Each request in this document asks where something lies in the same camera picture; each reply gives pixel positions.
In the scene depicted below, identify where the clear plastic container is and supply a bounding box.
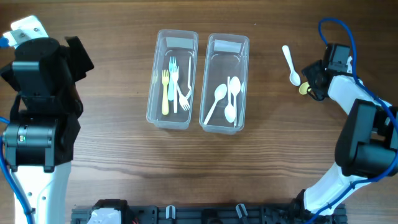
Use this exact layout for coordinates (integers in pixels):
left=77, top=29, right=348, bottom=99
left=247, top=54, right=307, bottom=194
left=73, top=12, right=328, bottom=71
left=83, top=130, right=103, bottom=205
left=199, top=34, right=249, bottom=134
left=146, top=29, right=198, bottom=129

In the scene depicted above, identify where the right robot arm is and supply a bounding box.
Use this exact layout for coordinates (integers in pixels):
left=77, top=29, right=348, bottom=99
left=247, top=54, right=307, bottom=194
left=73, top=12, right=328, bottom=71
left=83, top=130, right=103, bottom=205
left=299, top=44, right=397, bottom=216

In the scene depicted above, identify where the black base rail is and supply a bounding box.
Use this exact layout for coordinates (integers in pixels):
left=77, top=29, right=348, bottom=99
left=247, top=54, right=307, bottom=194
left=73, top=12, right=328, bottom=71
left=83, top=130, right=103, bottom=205
left=70, top=198, right=348, bottom=224

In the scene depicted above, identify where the clear plastic container left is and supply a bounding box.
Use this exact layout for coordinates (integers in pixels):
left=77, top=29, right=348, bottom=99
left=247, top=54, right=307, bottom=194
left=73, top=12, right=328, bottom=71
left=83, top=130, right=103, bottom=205
left=146, top=29, right=198, bottom=129

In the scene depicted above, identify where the yellow plastic fork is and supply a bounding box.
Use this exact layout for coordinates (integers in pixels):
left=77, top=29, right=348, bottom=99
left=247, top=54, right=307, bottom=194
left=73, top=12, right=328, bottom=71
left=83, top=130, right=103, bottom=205
left=162, top=70, right=169, bottom=115

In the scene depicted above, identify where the clear plastic container right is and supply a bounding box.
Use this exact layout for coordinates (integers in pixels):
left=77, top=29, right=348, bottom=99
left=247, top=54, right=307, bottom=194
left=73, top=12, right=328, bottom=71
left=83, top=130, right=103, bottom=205
left=199, top=34, right=249, bottom=134

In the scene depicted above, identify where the white spoon translucent handle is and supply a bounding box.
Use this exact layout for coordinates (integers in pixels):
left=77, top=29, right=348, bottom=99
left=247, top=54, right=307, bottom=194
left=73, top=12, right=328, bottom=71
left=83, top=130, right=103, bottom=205
left=224, top=77, right=236, bottom=123

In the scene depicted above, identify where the white plastic fork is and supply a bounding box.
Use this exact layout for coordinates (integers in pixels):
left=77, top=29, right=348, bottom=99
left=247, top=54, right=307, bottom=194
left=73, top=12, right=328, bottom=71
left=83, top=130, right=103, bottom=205
left=177, top=85, right=190, bottom=111
left=185, top=56, right=192, bottom=100
left=171, top=65, right=178, bottom=113

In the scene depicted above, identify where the light blue plastic fork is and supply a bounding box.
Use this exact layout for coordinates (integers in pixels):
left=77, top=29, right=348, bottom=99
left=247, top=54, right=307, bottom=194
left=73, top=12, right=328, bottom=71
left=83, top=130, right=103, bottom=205
left=168, top=57, right=177, bottom=101

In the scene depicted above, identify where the yellow plastic spoon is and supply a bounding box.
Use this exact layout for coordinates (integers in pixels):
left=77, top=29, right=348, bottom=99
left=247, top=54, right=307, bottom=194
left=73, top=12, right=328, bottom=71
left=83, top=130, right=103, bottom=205
left=298, top=82, right=312, bottom=95

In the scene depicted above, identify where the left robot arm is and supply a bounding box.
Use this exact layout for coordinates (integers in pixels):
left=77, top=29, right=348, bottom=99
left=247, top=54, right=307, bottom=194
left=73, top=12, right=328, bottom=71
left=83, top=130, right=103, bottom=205
left=1, top=15, right=94, bottom=223

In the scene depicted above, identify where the white plastic spoon long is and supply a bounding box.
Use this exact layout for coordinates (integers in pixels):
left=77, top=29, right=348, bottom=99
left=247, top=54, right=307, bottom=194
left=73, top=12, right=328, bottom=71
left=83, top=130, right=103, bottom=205
left=204, top=83, right=227, bottom=125

